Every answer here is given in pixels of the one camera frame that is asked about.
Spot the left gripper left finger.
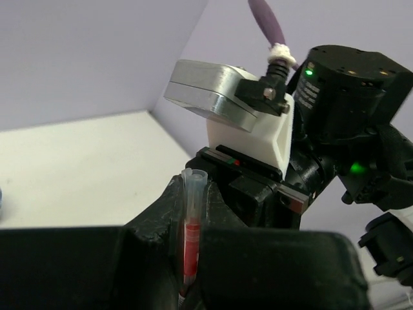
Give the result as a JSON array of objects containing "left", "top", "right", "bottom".
[{"left": 1, "top": 176, "right": 182, "bottom": 309}]

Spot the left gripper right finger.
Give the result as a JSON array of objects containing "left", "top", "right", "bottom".
[{"left": 198, "top": 183, "right": 371, "bottom": 309}]

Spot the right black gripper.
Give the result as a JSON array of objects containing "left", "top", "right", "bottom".
[{"left": 193, "top": 145, "right": 323, "bottom": 229}]

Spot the red gel pen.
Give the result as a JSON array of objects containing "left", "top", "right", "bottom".
[{"left": 178, "top": 217, "right": 201, "bottom": 309}]

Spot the blue white putty jar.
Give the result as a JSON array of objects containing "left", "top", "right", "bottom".
[{"left": 0, "top": 188, "right": 4, "bottom": 218}]

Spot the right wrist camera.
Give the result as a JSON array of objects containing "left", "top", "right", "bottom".
[{"left": 164, "top": 59, "right": 294, "bottom": 173}]

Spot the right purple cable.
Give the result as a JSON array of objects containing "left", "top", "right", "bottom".
[{"left": 247, "top": 0, "right": 299, "bottom": 70}]

